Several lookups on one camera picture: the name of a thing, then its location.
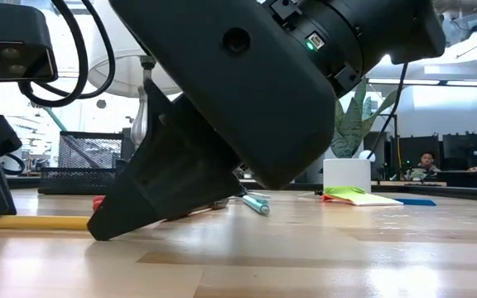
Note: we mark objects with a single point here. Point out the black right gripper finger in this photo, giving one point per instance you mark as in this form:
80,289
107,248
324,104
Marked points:
168,178

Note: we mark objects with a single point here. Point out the yellow pencil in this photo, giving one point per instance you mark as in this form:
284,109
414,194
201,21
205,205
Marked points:
35,222

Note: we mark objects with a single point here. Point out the teal pencil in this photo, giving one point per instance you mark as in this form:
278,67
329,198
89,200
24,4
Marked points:
54,119

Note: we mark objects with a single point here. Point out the teal pen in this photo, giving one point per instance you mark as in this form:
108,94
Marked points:
257,205

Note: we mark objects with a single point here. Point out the green orange sticky notes pad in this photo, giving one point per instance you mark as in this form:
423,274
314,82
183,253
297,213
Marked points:
358,198

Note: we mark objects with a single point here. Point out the blue eraser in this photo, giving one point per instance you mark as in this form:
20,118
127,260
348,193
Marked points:
414,202

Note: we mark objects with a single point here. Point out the black mesh desk organizer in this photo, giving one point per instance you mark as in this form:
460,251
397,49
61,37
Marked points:
81,182

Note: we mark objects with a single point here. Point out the silver lamp base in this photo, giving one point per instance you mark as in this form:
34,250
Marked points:
141,120

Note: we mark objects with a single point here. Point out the white lamp shade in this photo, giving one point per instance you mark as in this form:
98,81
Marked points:
118,78

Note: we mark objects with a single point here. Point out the green snake plant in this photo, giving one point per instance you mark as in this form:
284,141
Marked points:
350,132

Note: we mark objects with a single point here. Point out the white round object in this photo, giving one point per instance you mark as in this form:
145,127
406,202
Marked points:
367,155

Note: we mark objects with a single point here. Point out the black computer monitor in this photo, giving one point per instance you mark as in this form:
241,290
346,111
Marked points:
412,145
466,149

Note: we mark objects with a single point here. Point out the seated person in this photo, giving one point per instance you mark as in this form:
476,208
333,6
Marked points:
427,159

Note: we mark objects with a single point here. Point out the black aluminium table frame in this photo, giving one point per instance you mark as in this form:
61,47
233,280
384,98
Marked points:
462,191

